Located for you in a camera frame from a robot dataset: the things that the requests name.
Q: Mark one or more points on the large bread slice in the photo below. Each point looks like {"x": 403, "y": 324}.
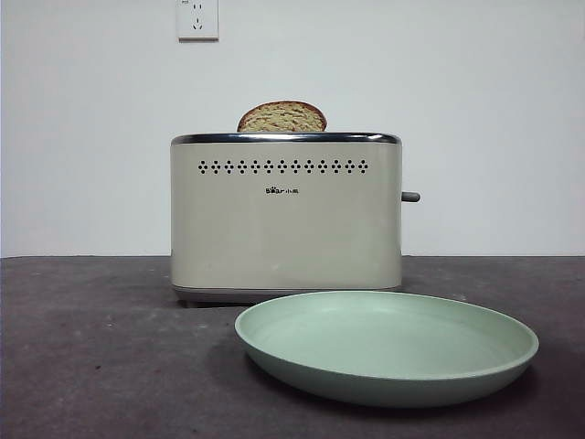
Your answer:
{"x": 283, "y": 119}

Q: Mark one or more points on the pale green round plate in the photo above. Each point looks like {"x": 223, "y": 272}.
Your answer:
{"x": 388, "y": 334}

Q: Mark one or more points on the cream two-slot toaster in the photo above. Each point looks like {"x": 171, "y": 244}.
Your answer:
{"x": 283, "y": 228}

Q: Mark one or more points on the grey toaster lever knob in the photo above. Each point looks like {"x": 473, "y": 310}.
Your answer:
{"x": 411, "y": 197}

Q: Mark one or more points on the white wall socket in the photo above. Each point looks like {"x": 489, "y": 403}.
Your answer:
{"x": 197, "y": 27}

